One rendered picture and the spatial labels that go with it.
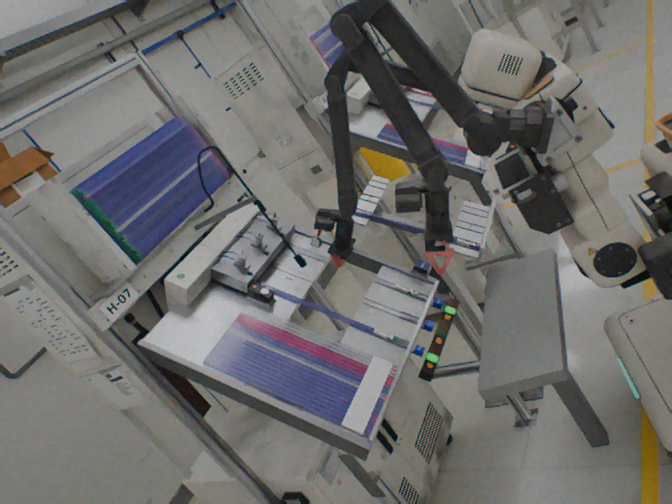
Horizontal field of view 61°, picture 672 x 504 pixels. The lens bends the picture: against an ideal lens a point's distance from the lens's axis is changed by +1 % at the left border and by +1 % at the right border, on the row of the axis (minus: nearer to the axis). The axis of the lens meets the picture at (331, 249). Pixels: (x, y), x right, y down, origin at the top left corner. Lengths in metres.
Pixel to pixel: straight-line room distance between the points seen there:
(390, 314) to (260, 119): 1.40
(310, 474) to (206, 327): 0.54
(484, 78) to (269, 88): 1.54
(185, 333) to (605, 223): 1.19
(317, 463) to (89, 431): 1.66
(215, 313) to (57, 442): 1.58
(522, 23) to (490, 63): 4.64
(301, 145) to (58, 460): 1.91
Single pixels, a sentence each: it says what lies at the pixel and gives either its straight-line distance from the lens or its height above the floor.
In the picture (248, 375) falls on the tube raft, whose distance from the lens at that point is 1.64.
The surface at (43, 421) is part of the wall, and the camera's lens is 3.18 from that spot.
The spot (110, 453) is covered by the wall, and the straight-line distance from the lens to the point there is 3.31.
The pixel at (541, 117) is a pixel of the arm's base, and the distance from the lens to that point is 1.33.
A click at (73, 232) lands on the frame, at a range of 1.76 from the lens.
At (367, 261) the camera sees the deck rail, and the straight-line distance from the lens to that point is 2.02.
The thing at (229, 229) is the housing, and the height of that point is 1.27.
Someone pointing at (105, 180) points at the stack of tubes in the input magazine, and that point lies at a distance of 1.77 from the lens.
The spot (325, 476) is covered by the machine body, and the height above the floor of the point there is 0.55.
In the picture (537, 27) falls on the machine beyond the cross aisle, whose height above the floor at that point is 0.45.
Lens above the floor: 1.63
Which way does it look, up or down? 18 degrees down
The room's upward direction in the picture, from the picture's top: 36 degrees counter-clockwise
